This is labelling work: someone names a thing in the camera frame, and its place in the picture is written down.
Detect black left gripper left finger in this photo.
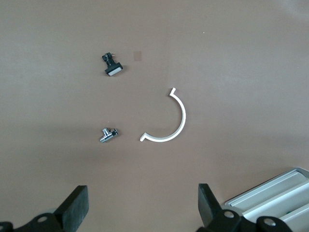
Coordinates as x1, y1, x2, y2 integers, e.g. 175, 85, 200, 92
23, 185, 89, 232

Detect chrome metal fitting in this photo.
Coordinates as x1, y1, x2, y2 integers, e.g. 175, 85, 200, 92
99, 127, 119, 144

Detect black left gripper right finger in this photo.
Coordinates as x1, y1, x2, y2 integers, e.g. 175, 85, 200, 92
197, 183, 258, 232

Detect black rectangular push button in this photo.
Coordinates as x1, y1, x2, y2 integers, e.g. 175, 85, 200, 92
101, 51, 124, 77

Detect white curved plastic piece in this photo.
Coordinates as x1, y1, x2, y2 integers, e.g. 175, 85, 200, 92
140, 87, 187, 143

